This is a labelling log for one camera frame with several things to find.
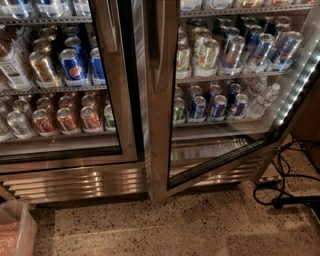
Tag Mountain Dew can right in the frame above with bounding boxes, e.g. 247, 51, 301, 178
195, 39, 220, 77

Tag blue pepsi can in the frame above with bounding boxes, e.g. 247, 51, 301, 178
188, 96, 206, 122
208, 95, 227, 121
227, 94, 249, 120
60, 48, 88, 87

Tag blue Pepsi can lower middle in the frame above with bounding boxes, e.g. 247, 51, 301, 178
208, 95, 227, 121

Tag clear water bottle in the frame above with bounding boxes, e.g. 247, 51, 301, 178
246, 83, 280, 119

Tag silver blue energy can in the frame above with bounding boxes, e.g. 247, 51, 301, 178
219, 35, 245, 75

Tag clear plastic storage bin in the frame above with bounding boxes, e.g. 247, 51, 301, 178
0, 200, 37, 256

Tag gold soda can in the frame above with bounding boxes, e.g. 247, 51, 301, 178
29, 50, 62, 89

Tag black power cable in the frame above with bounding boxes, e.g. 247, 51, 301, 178
252, 133, 320, 210

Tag red soda can right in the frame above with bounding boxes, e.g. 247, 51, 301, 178
80, 106, 102, 133

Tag clear labelled bottle left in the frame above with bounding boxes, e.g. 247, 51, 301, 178
0, 40, 33, 91

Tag blue Pepsi can lower right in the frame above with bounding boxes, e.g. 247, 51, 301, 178
227, 94, 249, 120

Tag blue Pepsi can front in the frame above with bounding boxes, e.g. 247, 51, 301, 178
60, 48, 88, 87

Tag stainless fridge bottom grille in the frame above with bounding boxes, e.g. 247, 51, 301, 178
1, 150, 275, 204

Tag blue Pepsi can lower left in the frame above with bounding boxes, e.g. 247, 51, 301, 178
188, 96, 206, 122

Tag blue Pepsi can edge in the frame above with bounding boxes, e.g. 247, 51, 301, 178
90, 48, 106, 84

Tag red soda can left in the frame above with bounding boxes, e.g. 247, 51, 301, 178
32, 109, 57, 137

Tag red soda can middle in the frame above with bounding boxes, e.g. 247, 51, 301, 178
56, 108, 80, 135

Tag red soda can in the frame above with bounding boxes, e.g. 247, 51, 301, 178
56, 108, 80, 135
32, 109, 57, 137
80, 106, 102, 133

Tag silver can lower left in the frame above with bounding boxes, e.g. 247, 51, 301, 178
7, 111, 34, 139

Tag glass fridge door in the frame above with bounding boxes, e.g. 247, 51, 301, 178
141, 0, 320, 201
0, 0, 136, 174

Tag green soda can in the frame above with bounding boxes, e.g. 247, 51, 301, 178
173, 97, 185, 124

